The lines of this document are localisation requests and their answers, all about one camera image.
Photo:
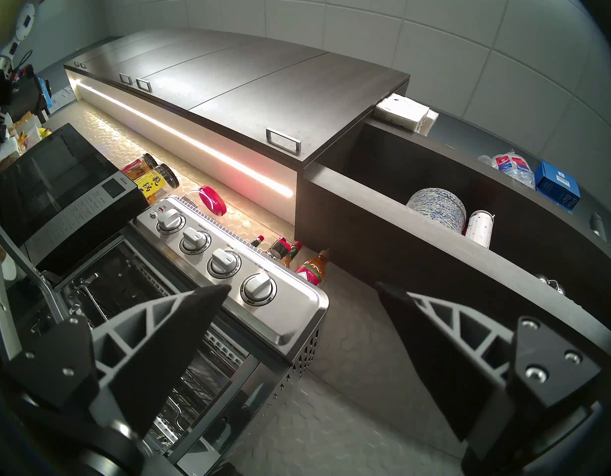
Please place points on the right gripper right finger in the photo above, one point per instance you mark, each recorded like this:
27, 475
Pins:
444, 361

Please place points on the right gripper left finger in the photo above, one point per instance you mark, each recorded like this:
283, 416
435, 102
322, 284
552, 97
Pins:
137, 351

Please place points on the glass toaster oven door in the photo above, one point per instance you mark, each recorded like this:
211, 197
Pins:
23, 262

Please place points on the metal oven rack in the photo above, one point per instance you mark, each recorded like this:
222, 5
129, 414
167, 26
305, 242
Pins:
221, 346

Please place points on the silver oven knob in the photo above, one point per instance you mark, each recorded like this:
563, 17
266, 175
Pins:
258, 287
194, 239
170, 219
224, 262

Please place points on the stainless steel toaster oven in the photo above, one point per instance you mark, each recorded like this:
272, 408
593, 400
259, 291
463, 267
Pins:
285, 321

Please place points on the black microwave oven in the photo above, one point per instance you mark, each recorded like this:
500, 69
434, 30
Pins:
53, 172

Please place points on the dotted paper cup stack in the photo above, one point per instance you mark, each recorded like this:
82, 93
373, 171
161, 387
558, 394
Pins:
480, 229

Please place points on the speckled paper plate stack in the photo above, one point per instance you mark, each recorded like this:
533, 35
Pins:
437, 207

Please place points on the large Tabasco sauce bottle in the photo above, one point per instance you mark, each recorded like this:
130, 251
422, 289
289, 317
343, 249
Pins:
310, 271

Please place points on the small red Tabasco bottle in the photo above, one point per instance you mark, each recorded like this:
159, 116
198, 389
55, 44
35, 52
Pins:
257, 241

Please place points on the yellow label snack jar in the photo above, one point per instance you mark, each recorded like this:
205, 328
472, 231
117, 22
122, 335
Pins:
152, 183

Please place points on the red lid clear jar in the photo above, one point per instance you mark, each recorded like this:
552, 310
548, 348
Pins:
214, 200

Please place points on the black cap salt grinder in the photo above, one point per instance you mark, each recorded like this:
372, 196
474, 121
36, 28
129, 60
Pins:
278, 247

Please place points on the green label Tabasco bottle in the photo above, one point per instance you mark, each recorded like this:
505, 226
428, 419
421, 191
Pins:
291, 254

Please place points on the red label snack jar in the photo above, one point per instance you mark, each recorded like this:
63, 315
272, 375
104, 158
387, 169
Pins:
137, 167

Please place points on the plastic water bottle pack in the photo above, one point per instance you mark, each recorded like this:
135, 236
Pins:
513, 167

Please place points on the blue cardboard box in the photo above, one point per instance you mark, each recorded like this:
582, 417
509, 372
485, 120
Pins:
558, 185

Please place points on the under-cabinet LED strip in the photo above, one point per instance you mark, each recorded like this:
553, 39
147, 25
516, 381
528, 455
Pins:
186, 138

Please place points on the dark open wall shelf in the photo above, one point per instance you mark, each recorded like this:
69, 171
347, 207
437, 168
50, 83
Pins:
365, 232

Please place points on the dark wall cabinet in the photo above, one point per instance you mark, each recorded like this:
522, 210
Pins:
236, 83

